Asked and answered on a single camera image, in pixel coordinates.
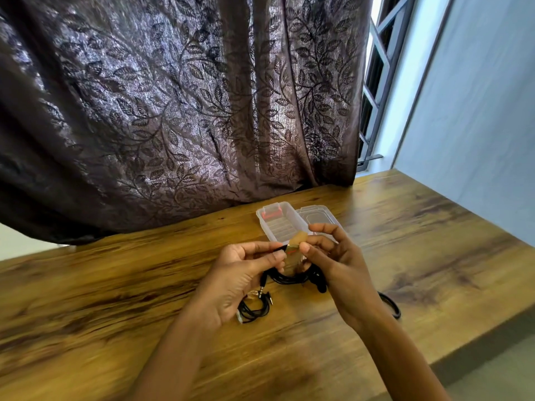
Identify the person's left hand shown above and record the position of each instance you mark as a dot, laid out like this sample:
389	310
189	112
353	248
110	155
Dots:
228	279

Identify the person's right hand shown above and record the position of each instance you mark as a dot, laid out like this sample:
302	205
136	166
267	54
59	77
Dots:
347	279

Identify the person's right middle finger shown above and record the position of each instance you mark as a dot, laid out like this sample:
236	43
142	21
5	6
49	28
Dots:
330	230

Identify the person's right thumb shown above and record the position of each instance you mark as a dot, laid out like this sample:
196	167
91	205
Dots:
312	251

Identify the person's left thumb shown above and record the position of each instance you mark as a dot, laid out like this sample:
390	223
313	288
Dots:
267	261

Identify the person's right forearm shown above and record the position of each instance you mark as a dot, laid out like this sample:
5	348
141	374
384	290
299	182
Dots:
397	359

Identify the person's left forearm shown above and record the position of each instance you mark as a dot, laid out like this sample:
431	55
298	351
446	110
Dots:
175	359

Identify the clear plastic organizer box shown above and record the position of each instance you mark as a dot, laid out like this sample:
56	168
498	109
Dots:
284	223

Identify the small red item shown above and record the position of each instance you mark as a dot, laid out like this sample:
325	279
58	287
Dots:
274	212

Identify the brown leaf-patterned curtain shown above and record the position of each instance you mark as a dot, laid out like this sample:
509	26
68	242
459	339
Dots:
167	108

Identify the grey metal window frame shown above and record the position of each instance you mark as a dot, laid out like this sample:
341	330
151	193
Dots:
382	66

